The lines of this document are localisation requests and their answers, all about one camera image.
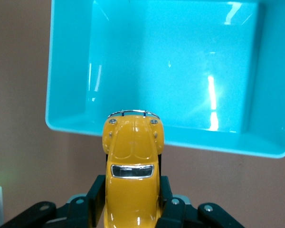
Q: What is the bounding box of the brown table cover mat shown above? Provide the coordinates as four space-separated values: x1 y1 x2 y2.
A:
0 0 285 228

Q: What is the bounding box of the teal plastic bin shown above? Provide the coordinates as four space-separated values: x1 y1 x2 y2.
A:
45 0 285 159

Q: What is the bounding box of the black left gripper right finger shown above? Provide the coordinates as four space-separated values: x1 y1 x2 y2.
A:
156 175 247 228

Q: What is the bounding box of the yellow beetle toy car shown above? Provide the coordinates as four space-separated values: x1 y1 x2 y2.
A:
101 109 166 228

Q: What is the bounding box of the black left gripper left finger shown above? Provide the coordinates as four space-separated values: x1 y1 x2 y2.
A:
0 175 107 228

